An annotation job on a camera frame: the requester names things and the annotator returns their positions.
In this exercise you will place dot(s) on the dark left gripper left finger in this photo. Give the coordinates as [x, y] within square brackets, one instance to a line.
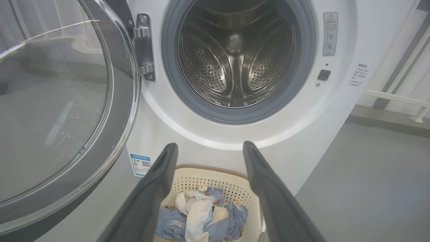
[147, 201]

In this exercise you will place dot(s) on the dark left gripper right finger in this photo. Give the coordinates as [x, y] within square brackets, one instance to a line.
[272, 201]

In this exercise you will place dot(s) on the blue printed garment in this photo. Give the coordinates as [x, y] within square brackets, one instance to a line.
[171, 223]

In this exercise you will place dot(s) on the white garment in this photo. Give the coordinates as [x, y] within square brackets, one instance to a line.
[196, 215]

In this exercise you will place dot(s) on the black round glass washer door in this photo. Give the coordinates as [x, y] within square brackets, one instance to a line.
[50, 117]

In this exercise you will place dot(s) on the white front-load washing machine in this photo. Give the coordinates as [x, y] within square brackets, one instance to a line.
[208, 141]

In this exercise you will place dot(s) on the grey rubber door gasket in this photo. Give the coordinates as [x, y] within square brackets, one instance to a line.
[171, 67]

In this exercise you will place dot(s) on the stainless steel washing machine drum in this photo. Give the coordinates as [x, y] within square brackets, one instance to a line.
[208, 67]

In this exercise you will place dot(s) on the metal door hinge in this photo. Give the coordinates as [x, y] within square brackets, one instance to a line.
[145, 50]

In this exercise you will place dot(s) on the blue energy label sticker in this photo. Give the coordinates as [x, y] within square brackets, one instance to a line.
[140, 165]

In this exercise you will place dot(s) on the cream perforated laundry basket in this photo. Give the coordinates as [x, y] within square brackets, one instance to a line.
[231, 183]

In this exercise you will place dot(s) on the white metal railing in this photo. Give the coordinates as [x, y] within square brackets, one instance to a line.
[396, 97]

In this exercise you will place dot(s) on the grey warning sticker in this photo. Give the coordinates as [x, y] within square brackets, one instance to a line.
[330, 33]

